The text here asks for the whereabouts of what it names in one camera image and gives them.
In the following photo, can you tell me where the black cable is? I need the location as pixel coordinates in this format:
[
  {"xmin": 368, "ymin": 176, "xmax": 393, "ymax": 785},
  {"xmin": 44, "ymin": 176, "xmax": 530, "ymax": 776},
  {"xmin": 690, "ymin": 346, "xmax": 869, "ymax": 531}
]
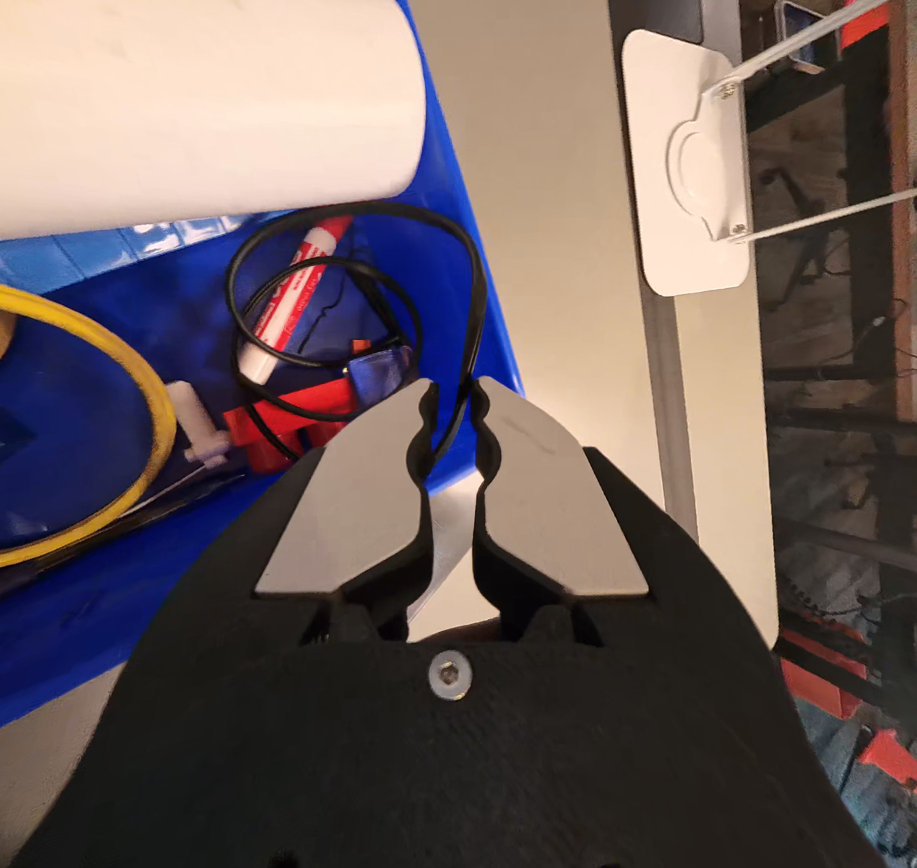
[{"xmin": 226, "ymin": 201, "xmax": 487, "ymax": 486}]

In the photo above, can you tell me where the white paper roll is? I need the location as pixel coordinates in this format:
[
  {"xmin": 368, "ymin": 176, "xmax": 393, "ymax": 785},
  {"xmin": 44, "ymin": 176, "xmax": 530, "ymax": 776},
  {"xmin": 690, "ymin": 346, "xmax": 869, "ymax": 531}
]
[{"xmin": 0, "ymin": 0, "xmax": 428, "ymax": 240}]

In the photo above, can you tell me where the white monitor stand base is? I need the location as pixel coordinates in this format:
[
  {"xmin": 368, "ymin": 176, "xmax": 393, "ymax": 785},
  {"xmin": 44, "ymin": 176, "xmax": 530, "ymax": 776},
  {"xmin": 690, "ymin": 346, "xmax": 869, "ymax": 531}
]
[{"xmin": 620, "ymin": 29, "xmax": 755, "ymax": 296}]

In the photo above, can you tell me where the yellow tape roll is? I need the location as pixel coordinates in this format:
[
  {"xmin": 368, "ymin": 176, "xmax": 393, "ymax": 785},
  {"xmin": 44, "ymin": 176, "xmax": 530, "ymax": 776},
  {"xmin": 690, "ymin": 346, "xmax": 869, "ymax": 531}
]
[{"xmin": 0, "ymin": 284, "xmax": 178, "ymax": 568}]

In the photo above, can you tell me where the blue plastic bin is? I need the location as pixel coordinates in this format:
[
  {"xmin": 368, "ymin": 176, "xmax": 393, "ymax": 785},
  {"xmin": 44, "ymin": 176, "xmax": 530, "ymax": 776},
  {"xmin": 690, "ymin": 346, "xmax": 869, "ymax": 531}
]
[{"xmin": 0, "ymin": 0, "xmax": 525, "ymax": 727}]

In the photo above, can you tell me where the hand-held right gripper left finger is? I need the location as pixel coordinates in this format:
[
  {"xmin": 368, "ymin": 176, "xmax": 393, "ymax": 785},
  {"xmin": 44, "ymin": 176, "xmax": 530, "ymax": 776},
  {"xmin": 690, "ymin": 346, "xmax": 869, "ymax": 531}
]
[{"xmin": 254, "ymin": 379, "xmax": 439, "ymax": 603}]

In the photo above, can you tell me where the blue translucent plastic piece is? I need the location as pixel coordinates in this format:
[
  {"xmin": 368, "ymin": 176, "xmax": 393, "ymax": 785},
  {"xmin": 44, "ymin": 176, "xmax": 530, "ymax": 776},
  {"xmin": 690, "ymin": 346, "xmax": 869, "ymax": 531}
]
[{"xmin": 344, "ymin": 345, "xmax": 418, "ymax": 411}]

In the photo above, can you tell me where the white stand rod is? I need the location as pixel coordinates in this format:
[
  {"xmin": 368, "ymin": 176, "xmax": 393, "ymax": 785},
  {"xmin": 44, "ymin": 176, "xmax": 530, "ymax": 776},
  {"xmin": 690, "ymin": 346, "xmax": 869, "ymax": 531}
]
[
  {"xmin": 705, "ymin": 0, "xmax": 917, "ymax": 99},
  {"xmin": 709, "ymin": 190, "xmax": 917, "ymax": 244}
]

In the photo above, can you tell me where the small white plastic part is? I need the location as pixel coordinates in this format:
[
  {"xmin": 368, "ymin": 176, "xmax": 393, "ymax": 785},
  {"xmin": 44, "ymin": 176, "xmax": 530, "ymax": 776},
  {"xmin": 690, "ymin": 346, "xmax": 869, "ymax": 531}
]
[{"xmin": 165, "ymin": 380, "xmax": 232, "ymax": 469}]

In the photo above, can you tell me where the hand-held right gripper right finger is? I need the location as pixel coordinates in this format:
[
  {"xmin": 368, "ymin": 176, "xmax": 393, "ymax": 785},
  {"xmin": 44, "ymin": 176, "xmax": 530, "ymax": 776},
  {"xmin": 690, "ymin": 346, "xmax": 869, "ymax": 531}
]
[{"xmin": 469, "ymin": 375, "xmax": 650, "ymax": 605}]

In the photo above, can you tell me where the red and white marker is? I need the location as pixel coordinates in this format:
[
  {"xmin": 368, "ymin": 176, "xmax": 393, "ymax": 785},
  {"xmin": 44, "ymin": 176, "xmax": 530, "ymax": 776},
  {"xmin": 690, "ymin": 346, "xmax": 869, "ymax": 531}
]
[{"xmin": 238, "ymin": 215, "xmax": 355, "ymax": 385}]

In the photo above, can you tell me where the black metal rack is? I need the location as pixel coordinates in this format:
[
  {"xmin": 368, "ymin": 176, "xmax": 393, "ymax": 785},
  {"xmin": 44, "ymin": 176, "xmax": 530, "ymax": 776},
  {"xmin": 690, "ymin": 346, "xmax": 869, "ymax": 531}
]
[{"xmin": 745, "ymin": 0, "xmax": 917, "ymax": 711}]

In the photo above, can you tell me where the red plastic part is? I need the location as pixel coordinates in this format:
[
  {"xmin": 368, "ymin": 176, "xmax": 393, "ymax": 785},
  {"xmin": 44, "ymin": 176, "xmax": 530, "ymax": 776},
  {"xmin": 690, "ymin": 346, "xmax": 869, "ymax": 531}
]
[{"xmin": 222, "ymin": 377, "xmax": 363, "ymax": 473}]

